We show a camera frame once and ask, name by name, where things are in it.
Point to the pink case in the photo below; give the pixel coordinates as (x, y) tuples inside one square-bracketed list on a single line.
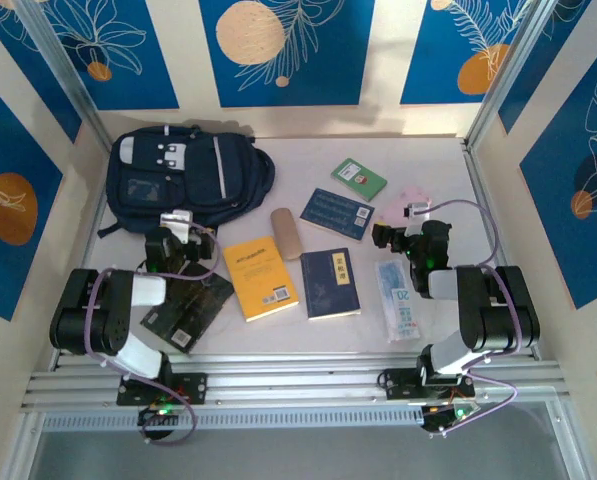
[(398, 200)]

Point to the blue booklet white print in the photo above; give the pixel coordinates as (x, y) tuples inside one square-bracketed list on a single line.
[(335, 212)]

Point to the black book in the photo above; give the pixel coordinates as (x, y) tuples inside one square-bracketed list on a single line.
[(193, 310)]

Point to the small green book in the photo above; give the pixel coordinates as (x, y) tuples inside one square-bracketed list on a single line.
[(358, 179)]

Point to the yellow book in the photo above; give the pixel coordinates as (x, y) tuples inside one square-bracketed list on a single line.
[(258, 280)]

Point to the blue white mask packet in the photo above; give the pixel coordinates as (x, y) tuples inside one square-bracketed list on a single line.
[(400, 310)]

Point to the navy blue backpack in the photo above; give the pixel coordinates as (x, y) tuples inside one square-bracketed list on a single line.
[(188, 170)]

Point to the dark blue book cream label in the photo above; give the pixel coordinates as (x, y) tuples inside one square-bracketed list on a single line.
[(328, 290)]

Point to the beige glasses case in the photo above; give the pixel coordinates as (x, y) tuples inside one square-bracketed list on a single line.
[(285, 232)]

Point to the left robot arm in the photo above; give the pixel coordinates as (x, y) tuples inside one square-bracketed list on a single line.
[(88, 320)]

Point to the blue poster dark circle leaves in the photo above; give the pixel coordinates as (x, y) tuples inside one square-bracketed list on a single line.
[(558, 200)]

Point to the blue poster beige circle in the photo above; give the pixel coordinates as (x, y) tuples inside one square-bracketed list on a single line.
[(328, 75)]

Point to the blue poster orange circle fern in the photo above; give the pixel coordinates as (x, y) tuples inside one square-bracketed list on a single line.
[(438, 60)]

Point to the blue poster orange circle flower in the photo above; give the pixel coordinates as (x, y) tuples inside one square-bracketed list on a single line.
[(8, 150)]

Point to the blue poster small orange circle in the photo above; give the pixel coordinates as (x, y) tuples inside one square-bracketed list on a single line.
[(143, 60)]

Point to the blue poster white flower lines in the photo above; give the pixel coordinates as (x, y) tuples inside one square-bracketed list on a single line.
[(564, 25), (23, 65)]

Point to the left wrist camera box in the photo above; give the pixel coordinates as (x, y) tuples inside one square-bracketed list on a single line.
[(175, 222)]

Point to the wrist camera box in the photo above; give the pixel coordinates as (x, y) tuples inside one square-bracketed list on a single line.
[(418, 210), (175, 222)]

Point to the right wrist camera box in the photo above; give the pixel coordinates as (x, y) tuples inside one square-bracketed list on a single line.
[(418, 210)]

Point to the aluminium side rail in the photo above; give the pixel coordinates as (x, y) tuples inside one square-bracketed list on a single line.
[(95, 215), (484, 190)]

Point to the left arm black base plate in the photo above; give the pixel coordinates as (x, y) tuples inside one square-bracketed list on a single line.
[(193, 387)]

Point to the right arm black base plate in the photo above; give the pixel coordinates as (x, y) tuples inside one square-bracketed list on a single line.
[(400, 382)]

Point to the aluminium frame rail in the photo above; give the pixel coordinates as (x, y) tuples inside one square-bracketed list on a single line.
[(298, 385)]

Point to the aluminium frame post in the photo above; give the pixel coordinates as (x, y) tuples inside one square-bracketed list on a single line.
[(508, 70), (73, 85)]

